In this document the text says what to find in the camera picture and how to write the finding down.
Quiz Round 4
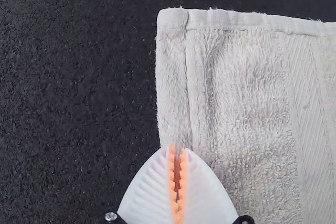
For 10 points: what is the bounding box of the pale towel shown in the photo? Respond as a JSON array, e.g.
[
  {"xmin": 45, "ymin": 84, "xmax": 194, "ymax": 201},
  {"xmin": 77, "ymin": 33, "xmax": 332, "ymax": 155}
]
[{"xmin": 155, "ymin": 6, "xmax": 336, "ymax": 224}]

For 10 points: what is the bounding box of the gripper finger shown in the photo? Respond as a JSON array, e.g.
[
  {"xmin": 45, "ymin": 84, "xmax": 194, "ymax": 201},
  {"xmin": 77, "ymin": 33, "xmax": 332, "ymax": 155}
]
[
  {"xmin": 101, "ymin": 144, "xmax": 182, "ymax": 224},
  {"xmin": 182, "ymin": 147, "xmax": 256, "ymax": 224}
]

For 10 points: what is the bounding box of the black mat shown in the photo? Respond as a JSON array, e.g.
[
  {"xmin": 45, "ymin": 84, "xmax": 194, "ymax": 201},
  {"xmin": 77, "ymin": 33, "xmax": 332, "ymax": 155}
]
[{"xmin": 0, "ymin": 0, "xmax": 336, "ymax": 224}]

